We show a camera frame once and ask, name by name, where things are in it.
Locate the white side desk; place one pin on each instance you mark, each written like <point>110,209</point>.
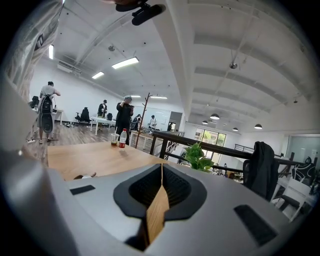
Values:
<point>297,195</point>

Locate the black office chair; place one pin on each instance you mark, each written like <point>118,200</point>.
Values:
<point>84,115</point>

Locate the large window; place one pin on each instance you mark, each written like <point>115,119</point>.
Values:
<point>211,137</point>

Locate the wooden table with white legs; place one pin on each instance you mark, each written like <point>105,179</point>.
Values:
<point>95,157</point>

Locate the wooden coat rack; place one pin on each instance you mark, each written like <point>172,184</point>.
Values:
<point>143,117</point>

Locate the white air conditioner unit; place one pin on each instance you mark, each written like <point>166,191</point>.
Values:
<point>67,67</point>

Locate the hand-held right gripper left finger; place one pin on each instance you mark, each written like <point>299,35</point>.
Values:
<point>100,200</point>

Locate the plastic bottle with red label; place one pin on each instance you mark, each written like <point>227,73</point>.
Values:
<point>122,140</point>

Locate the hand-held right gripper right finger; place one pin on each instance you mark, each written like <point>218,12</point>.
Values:
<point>220,225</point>

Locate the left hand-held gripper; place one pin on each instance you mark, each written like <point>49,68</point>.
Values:
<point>30,200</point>

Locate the green plant in white pot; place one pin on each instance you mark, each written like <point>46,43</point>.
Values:
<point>197,157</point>

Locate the dark jacket on chair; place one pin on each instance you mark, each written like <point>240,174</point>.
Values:
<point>262,170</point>

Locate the white plate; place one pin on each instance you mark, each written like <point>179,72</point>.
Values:
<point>86,177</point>

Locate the long ceiling light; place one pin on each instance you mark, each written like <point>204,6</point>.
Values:
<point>51,51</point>
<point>98,75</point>
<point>125,63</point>

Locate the black head-worn camera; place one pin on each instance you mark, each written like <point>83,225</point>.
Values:
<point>147,13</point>

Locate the black metal railing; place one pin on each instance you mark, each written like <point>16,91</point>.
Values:
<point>207,146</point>

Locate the clear plastic cup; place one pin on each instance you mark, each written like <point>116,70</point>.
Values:
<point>115,140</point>

